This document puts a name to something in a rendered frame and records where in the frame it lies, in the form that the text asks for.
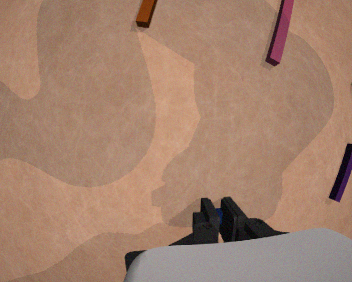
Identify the small blue cube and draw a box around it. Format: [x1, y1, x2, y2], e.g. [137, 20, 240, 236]
[215, 208, 223, 224]

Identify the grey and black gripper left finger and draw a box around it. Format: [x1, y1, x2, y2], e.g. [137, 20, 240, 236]
[125, 198, 220, 272]

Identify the orange-brown rectangular bar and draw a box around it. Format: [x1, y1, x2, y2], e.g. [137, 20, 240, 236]
[136, 0, 158, 28]

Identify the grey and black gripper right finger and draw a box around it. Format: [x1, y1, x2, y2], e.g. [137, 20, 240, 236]
[219, 197, 289, 243]

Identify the pink rod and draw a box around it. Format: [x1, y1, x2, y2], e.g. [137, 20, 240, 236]
[265, 0, 294, 67]

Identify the purple rod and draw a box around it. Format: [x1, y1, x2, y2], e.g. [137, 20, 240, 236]
[329, 143, 352, 203]

